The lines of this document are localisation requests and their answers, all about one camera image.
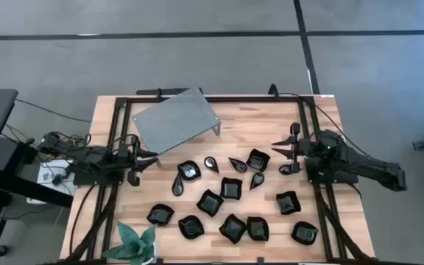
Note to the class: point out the black teardrop mini plate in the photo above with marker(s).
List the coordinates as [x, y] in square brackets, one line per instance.
[211, 163]
[177, 187]
[257, 179]
[285, 169]
[238, 165]

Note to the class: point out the grey perforated metal shelf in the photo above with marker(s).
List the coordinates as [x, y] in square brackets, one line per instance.
[177, 121]

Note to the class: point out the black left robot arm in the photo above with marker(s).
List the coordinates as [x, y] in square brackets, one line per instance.
[94, 162]

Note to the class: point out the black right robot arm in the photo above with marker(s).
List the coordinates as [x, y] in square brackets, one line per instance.
[363, 162]

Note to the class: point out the green potted plant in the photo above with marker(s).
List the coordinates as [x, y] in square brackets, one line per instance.
[131, 244]

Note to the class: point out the black desk leg frame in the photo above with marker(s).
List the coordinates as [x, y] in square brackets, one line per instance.
[24, 186]

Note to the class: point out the black mounting bar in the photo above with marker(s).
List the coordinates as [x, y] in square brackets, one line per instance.
[149, 91]

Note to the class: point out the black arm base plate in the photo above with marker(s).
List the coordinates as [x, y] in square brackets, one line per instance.
[87, 179]
[335, 179]

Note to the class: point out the black caster wheel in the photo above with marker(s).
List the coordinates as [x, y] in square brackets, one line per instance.
[1, 251]

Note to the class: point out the black computer case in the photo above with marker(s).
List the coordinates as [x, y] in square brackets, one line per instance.
[2, 154]

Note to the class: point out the white power strip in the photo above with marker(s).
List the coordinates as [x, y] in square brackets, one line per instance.
[46, 176]

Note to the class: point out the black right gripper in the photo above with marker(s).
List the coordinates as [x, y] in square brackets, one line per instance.
[307, 147]

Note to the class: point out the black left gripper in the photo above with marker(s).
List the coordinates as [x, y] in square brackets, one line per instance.
[129, 158]

